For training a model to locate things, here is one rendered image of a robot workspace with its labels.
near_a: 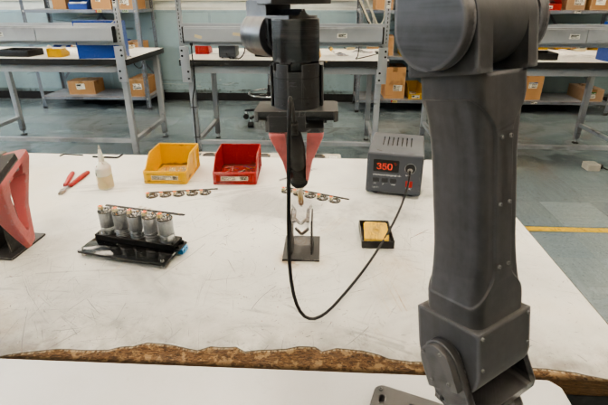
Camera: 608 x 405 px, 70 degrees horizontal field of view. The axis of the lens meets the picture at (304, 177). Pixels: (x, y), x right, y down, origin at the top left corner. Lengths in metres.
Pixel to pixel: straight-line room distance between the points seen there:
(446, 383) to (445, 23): 0.27
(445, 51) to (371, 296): 0.42
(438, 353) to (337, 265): 0.35
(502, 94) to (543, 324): 0.40
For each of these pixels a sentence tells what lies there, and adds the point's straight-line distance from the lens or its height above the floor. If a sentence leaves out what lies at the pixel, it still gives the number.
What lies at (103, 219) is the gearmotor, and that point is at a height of 0.80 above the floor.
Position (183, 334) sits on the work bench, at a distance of 0.60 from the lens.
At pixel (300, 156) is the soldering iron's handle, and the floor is 0.96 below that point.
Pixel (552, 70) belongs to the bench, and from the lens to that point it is 3.34.
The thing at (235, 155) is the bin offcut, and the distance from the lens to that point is 1.09.
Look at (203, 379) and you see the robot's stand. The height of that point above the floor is 0.75.
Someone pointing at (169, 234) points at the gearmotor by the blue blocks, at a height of 0.79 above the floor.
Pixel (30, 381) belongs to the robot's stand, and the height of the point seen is 0.75.
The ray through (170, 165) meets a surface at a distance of 1.13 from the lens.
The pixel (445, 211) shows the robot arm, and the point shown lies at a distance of 0.36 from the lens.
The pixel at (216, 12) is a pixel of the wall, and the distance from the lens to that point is 5.15.
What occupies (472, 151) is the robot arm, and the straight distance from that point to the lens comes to 0.33.
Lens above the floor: 1.15
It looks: 23 degrees down
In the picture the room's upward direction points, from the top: straight up
